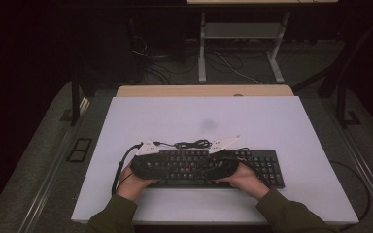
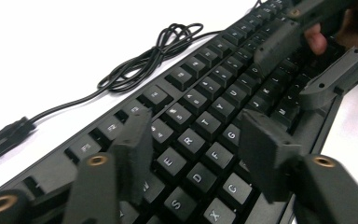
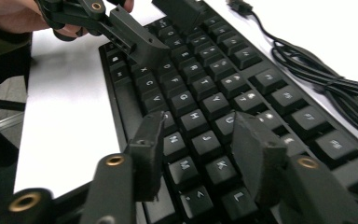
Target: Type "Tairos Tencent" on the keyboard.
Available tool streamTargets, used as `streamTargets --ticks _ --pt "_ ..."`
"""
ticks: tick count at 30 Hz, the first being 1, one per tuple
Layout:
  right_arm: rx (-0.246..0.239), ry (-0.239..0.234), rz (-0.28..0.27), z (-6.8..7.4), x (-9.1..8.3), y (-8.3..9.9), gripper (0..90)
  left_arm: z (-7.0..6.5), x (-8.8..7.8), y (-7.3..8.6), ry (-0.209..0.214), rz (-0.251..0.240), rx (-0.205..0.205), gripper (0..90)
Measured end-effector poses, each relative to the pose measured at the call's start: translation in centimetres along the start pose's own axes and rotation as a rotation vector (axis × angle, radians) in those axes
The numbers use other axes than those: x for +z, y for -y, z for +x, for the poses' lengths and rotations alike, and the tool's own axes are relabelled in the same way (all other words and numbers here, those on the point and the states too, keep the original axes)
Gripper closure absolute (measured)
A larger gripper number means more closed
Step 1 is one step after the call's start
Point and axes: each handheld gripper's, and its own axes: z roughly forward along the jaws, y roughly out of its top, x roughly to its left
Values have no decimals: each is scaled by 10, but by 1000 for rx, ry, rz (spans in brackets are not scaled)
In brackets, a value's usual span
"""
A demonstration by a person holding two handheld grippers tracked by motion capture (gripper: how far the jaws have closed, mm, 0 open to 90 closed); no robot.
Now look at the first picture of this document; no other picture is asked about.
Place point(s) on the aluminium floor rail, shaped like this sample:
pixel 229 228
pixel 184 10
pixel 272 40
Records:
pixel 369 174
pixel 50 168

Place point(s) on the person's left hand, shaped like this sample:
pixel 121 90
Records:
pixel 132 186

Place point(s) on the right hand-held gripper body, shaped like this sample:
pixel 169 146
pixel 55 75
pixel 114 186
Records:
pixel 223 161

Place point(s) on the black floor socket box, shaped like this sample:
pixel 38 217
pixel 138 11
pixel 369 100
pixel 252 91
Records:
pixel 79 149

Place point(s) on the person's right hand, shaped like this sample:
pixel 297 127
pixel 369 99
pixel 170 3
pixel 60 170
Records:
pixel 244 181

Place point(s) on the black metal stand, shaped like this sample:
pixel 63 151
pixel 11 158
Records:
pixel 341 106
pixel 75 103

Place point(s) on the white desk frame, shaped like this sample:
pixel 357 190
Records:
pixel 243 30

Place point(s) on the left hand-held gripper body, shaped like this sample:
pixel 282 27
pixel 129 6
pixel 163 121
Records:
pixel 144 163

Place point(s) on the black computer keyboard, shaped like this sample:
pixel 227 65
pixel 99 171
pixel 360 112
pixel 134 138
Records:
pixel 265 168

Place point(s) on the wooden table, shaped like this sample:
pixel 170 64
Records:
pixel 204 91

